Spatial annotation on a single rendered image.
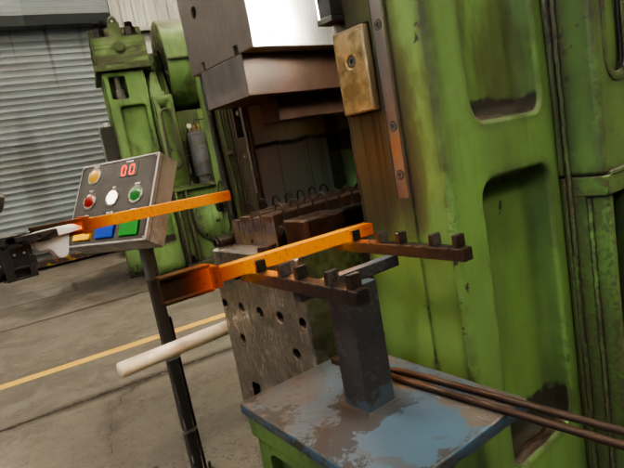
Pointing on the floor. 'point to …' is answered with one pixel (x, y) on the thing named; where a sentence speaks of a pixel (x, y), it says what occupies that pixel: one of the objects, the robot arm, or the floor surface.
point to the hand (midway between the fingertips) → (72, 225)
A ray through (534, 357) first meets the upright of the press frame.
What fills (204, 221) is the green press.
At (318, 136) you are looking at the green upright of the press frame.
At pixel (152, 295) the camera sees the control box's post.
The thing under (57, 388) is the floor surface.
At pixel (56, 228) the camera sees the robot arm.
